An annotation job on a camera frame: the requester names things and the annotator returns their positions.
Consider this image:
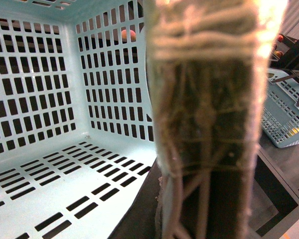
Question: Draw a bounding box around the left gripper twine wrapped finger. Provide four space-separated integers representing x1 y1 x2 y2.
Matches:
144 0 288 239

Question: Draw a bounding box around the light blue plastic basket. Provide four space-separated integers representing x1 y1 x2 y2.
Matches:
0 0 156 239

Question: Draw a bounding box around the pale peach front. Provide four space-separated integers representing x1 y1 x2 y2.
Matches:
121 29 136 42

